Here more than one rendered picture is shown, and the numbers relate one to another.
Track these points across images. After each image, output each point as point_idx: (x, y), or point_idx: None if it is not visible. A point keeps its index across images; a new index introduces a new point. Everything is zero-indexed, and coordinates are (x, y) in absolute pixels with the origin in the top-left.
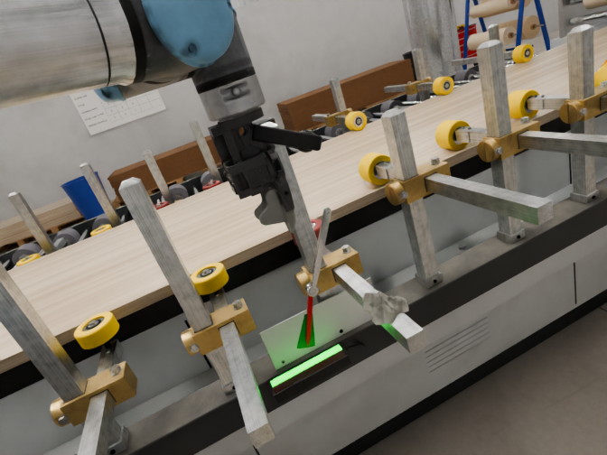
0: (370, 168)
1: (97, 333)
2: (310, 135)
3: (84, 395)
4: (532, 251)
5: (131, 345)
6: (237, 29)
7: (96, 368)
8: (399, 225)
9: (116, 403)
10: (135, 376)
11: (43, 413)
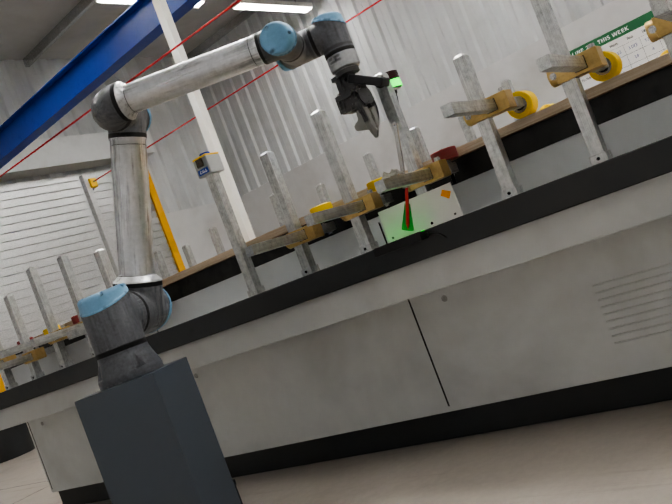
0: None
1: (316, 208)
2: (375, 77)
3: (295, 230)
4: (611, 173)
5: (348, 234)
6: (336, 29)
7: (330, 246)
8: (551, 159)
9: (307, 240)
10: (322, 232)
11: None
